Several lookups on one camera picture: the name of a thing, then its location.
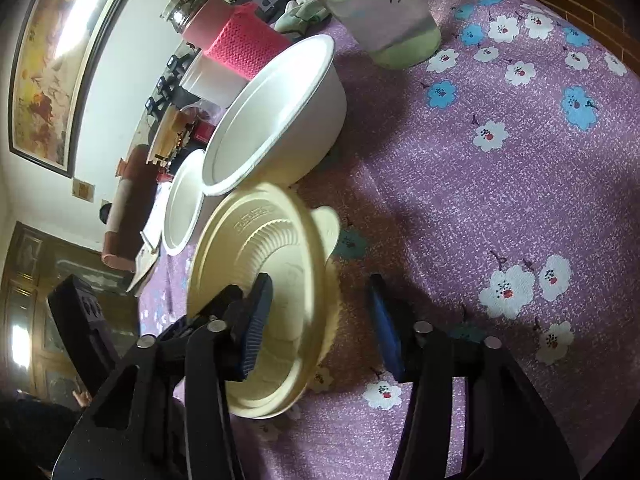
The white plastic cup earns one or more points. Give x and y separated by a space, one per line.
210 80

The small wall plaque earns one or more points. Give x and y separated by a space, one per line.
83 190

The purple floral tablecloth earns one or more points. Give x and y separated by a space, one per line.
450 185

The glass jar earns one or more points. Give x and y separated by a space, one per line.
390 25

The bottle with pink knit sleeve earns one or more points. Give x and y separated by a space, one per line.
240 42

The white gloves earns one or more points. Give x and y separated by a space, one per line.
300 12

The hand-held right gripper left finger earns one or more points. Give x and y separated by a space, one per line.
252 340

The white foam bowl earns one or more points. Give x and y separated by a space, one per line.
182 200
300 110

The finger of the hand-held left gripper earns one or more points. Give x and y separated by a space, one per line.
75 310

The cream plastic bowl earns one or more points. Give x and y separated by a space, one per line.
280 240

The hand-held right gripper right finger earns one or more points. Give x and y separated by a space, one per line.
387 330

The wooden cabinet doors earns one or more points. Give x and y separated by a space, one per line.
30 270

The brown sofa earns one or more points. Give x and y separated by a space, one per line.
127 210

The framed painting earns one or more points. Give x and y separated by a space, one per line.
55 75

